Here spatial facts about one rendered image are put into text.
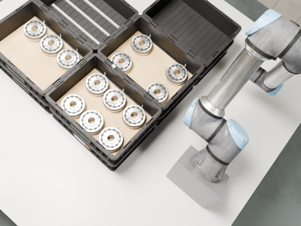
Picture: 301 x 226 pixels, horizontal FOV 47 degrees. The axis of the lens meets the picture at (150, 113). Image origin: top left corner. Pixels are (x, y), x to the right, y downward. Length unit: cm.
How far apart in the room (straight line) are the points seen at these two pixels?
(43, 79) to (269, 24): 97
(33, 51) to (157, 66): 58
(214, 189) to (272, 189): 119
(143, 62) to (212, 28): 42
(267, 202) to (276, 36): 151
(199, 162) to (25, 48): 94
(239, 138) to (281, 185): 127
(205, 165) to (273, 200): 120
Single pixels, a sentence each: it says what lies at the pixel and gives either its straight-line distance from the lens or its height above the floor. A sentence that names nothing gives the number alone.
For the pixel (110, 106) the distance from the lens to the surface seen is 152.
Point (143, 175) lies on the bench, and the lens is 160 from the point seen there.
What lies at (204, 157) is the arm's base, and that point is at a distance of 141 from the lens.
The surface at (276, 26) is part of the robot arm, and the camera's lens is 123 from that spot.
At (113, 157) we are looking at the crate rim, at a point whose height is 93.
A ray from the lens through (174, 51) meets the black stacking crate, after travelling 166.
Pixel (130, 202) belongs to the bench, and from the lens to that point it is 157.
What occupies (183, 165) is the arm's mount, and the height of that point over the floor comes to 95.
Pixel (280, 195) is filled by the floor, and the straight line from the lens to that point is 257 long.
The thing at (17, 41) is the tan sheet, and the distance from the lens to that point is 175.
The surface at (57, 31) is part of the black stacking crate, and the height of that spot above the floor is 85.
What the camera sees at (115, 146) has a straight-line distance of 145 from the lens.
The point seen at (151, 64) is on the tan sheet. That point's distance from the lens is 166.
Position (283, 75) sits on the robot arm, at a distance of 140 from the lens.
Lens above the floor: 225
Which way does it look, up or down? 67 degrees down
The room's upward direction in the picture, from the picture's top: 18 degrees clockwise
